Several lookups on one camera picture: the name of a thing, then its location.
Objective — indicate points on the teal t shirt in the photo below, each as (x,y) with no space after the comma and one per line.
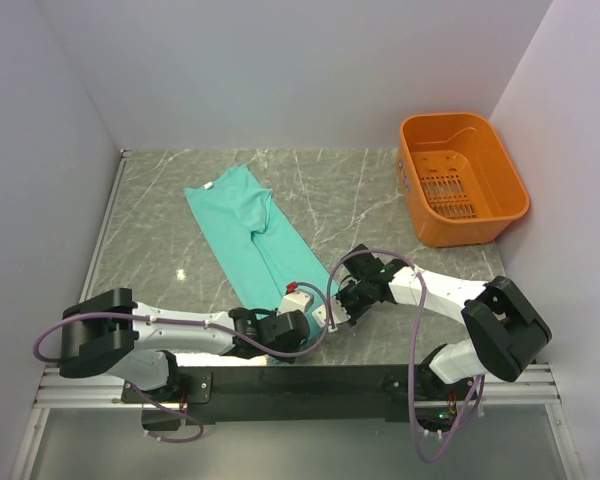
(255,244)

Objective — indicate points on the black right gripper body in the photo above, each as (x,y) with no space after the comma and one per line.
(356,300)

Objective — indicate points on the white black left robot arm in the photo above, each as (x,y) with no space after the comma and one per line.
(137,342)

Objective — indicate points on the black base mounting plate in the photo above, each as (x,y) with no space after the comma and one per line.
(287,407)

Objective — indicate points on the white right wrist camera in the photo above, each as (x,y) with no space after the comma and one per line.
(333,320)

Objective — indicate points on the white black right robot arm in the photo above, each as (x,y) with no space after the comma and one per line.
(505,332)

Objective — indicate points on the orange plastic basket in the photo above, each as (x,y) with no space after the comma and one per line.
(460,186)

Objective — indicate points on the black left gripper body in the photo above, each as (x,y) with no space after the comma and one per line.
(291,349)

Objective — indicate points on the aluminium frame rail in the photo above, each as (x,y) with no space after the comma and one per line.
(535,386)

